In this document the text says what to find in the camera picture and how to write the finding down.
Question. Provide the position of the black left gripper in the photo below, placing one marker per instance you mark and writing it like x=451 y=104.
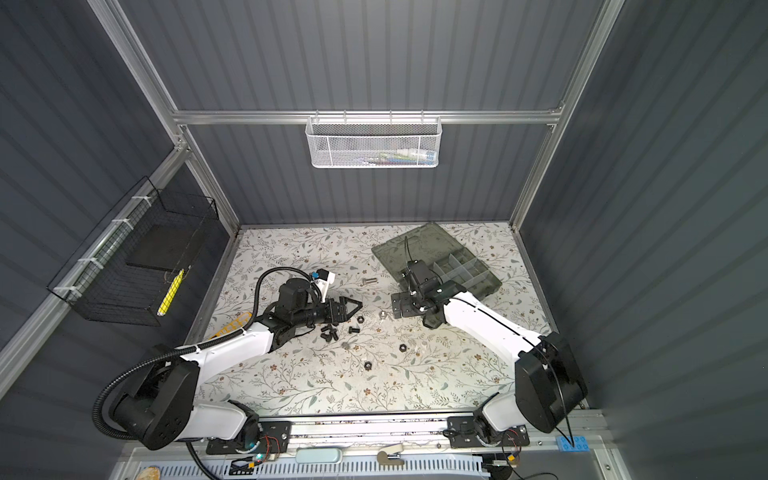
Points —
x=343 y=301

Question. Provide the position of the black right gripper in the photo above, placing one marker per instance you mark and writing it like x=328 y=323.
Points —
x=403 y=299

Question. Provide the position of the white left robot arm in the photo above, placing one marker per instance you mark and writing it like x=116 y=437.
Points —
x=157 y=404

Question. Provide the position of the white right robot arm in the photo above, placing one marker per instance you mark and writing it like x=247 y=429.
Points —
x=548 y=383

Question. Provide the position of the black bolts cluster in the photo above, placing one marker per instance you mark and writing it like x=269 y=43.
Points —
x=329 y=333

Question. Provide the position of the clear green organizer box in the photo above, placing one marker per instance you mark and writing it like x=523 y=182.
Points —
x=445 y=255

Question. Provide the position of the yellow calculator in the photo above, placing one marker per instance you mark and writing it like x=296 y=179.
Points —
x=236 y=323

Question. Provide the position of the yellow marker in basket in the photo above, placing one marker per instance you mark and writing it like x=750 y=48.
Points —
x=170 y=294

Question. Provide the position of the blue lego-like block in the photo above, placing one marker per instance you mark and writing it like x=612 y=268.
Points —
x=575 y=444

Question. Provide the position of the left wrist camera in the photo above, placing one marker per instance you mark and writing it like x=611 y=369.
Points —
x=322 y=280

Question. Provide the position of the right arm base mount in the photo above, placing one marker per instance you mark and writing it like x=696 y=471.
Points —
x=465 y=431

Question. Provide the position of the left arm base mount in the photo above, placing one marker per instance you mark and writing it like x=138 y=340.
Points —
x=256 y=438

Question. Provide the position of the white wire mesh basket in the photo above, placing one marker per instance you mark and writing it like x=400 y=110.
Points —
x=348 y=145

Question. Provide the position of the black wire wall basket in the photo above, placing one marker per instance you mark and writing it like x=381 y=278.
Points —
x=122 y=276

